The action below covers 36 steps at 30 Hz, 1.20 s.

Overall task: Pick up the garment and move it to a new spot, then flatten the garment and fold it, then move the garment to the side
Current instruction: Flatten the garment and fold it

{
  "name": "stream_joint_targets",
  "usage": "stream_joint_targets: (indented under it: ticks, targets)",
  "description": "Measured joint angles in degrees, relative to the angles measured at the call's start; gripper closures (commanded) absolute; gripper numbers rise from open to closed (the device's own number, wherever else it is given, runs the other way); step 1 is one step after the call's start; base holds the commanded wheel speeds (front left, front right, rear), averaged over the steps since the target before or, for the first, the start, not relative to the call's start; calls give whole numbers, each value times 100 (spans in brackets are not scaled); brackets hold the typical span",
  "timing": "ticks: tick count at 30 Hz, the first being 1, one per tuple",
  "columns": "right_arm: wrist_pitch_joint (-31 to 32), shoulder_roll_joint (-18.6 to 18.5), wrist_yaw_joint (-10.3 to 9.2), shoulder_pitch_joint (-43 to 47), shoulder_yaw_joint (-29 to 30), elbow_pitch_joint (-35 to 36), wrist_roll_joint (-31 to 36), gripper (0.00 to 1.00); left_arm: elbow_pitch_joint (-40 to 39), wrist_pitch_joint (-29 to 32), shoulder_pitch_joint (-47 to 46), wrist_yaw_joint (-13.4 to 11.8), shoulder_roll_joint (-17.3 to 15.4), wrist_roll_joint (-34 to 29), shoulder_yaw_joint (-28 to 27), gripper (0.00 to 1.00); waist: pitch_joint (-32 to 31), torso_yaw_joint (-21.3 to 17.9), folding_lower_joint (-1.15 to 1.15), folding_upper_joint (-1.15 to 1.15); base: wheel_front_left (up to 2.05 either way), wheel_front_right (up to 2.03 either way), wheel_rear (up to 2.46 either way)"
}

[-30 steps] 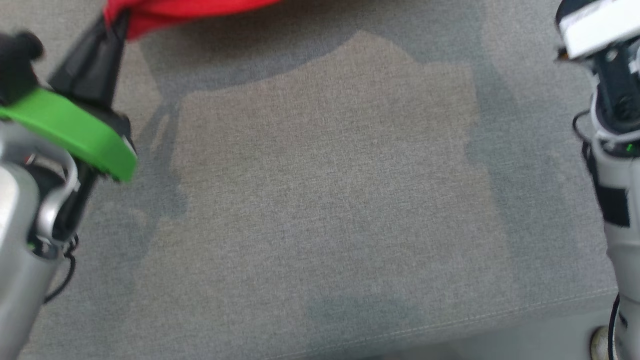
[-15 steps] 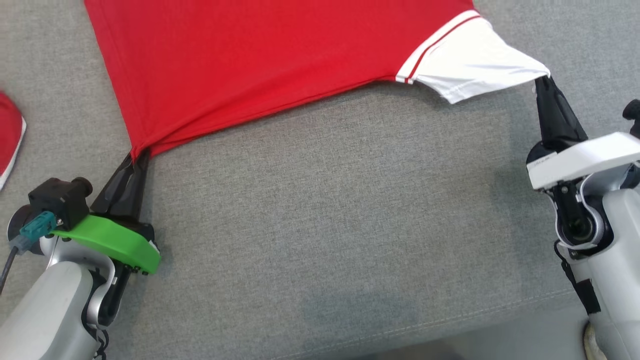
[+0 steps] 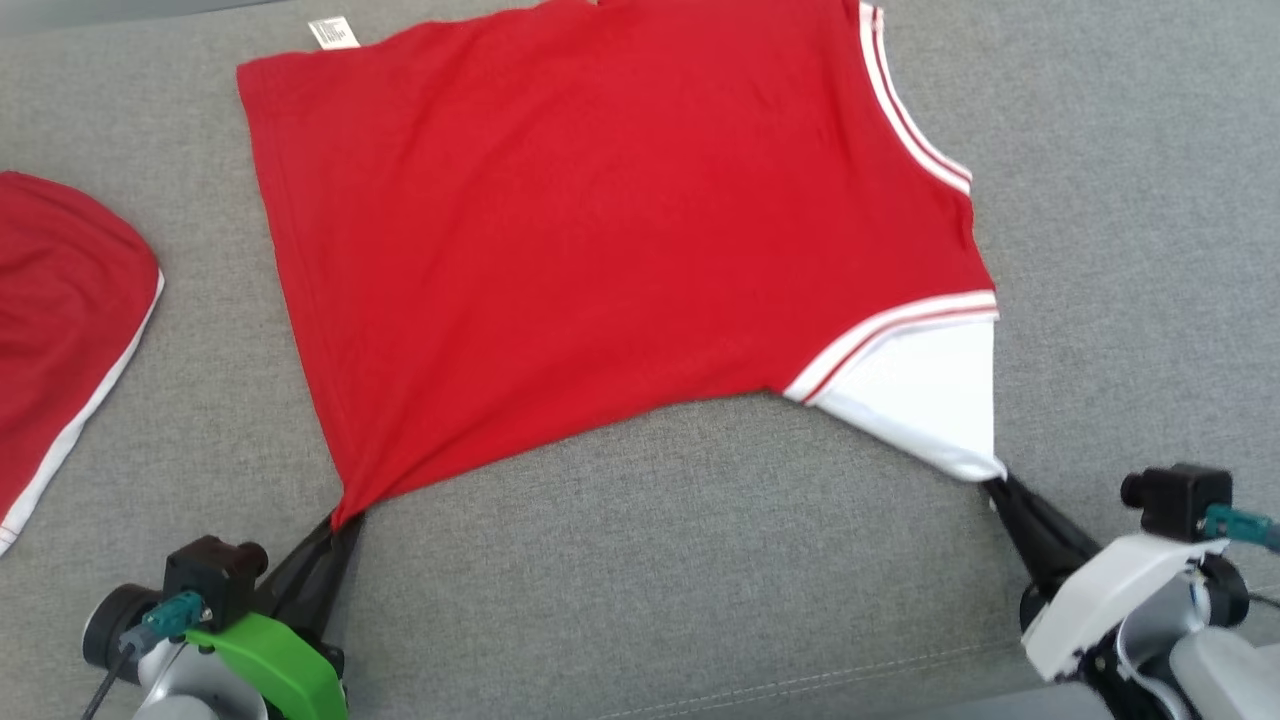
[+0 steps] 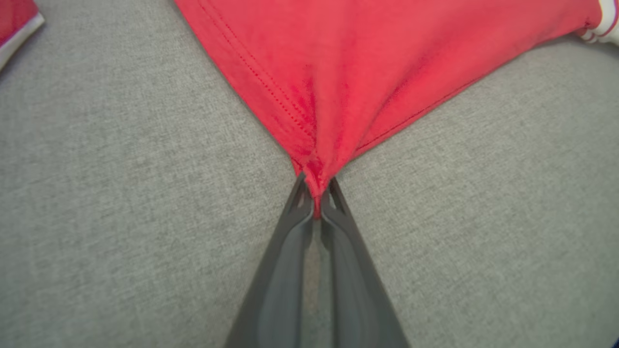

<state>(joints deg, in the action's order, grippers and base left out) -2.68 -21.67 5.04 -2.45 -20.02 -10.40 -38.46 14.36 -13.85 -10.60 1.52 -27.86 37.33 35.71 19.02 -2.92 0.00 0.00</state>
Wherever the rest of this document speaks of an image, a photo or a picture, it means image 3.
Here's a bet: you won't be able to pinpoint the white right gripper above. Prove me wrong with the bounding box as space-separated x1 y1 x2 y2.
984 474 1231 683

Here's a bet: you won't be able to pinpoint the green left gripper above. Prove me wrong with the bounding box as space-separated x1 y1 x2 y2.
185 510 367 720

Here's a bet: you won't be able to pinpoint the red shorts with white trim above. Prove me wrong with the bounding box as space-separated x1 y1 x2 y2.
0 170 166 557

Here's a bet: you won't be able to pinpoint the red shirt with white sleeves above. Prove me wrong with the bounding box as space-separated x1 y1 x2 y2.
237 0 1009 532

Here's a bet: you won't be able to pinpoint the grey fabric sofa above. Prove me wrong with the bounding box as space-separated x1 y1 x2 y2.
0 0 1280 720

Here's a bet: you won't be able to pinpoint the black cable with teal plug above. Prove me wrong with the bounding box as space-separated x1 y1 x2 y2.
80 590 213 720
1200 504 1280 555

